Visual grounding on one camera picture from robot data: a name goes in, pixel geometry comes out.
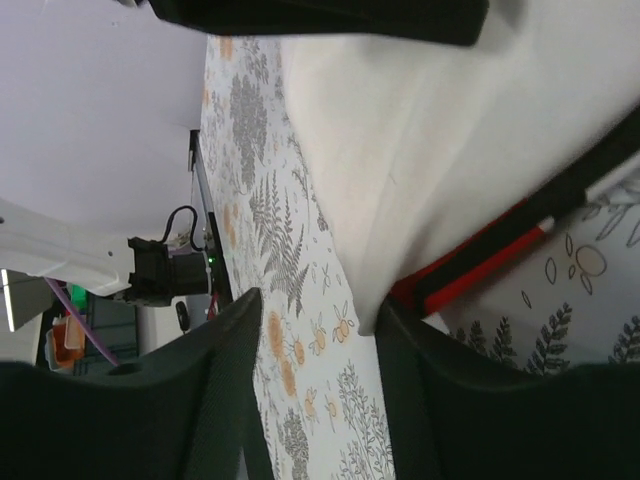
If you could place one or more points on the floral table mat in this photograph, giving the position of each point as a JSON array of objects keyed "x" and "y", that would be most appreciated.
[{"x": 317, "y": 382}]

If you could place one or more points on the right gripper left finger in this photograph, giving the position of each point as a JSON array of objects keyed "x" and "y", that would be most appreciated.
[{"x": 184, "y": 411}]

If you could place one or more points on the white t shirt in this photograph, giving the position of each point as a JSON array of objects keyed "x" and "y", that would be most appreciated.
[{"x": 412, "y": 147}]

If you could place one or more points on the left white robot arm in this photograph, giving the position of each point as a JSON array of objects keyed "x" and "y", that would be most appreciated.
[{"x": 144, "y": 272}]

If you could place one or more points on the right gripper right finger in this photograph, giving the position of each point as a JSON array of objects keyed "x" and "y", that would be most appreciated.
[{"x": 455, "y": 414}]

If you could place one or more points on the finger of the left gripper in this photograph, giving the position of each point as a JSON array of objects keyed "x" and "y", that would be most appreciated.
[{"x": 448, "y": 22}]

